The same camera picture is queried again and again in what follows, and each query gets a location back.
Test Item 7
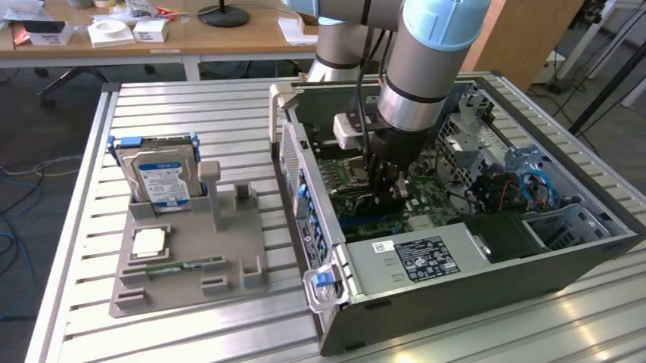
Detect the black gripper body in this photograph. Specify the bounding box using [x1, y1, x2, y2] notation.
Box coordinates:
[365, 128, 429, 168]

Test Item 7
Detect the Nvidia graphics card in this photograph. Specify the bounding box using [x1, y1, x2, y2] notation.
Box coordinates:
[353, 194, 406, 225]

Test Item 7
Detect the CPU socket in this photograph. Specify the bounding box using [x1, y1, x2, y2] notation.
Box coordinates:
[342, 156, 373, 183]

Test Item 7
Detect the RAM stick with black chips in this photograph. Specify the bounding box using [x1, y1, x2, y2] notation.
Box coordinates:
[334, 184, 376, 202]

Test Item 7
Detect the green motherboard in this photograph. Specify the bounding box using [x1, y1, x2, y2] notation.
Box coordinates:
[306, 124, 466, 244]

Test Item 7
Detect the silver perforated disk bay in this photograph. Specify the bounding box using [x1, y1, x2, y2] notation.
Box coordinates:
[436, 110, 508, 191]

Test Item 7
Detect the grey power supply unit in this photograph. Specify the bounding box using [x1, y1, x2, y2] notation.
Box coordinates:
[342, 222, 492, 296]

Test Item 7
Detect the open black PC case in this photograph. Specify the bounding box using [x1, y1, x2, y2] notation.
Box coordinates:
[269, 70, 646, 357]

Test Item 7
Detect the white paper stack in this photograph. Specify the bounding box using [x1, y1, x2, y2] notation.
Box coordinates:
[278, 16, 321, 46]

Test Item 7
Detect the white floor device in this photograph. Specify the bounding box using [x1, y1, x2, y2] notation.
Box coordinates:
[532, 48, 568, 86]

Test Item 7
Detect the wooden cabinet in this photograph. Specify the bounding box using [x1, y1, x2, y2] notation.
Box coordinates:
[460, 0, 588, 92]

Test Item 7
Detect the grey parts rack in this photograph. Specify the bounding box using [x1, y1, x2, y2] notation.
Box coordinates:
[110, 160, 270, 319]

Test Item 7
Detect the wooden desk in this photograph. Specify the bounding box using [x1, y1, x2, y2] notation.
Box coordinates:
[0, 0, 189, 82]
[181, 0, 462, 82]

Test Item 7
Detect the hard disk in blue carrier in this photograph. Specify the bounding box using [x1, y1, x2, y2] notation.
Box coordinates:
[106, 131, 201, 215]

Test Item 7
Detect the black stand pole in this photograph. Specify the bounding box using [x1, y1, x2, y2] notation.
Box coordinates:
[566, 36, 646, 135]

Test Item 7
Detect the green RAM stick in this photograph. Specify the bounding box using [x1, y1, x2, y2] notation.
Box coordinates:
[123, 256, 226, 275]

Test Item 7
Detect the silver CPU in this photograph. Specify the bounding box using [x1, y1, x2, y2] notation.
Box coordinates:
[131, 228, 169, 259]

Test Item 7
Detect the black lamp base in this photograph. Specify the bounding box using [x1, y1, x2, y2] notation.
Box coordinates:
[197, 0, 251, 29]

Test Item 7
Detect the white labelled box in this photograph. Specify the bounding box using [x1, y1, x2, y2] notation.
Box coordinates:
[131, 18, 170, 44]

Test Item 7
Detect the white box with tape roll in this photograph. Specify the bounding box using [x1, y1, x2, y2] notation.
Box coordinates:
[86, 20, 138, 48]

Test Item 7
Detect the black office chair base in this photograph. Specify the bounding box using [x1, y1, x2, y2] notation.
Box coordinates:
[35, 65, 110, 109]

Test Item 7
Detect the white box with black lid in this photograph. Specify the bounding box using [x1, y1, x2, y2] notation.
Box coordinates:
[27, 20, 75, 47]

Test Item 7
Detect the crumpled white paper pile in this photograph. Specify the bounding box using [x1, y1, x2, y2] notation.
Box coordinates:
[0, 0, 53, 23]

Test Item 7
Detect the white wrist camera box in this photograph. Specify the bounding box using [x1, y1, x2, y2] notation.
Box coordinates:
[333, 110, 386, 150]

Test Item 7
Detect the red wire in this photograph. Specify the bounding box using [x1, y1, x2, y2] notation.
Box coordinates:
[496, 181, 512, 213]

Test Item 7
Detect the blue wire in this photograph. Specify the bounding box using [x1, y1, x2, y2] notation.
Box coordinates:
[521, 169, 560, 213]

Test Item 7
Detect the silver case latch handle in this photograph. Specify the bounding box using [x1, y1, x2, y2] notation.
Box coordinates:
[301, 260, 350, 313]

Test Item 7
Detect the white floor cable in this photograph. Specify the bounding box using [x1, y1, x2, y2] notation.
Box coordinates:
[0, 152, 86, 179]

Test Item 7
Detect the blue floor cable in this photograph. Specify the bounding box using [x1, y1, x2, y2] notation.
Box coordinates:
[0, 165, 40, 323]

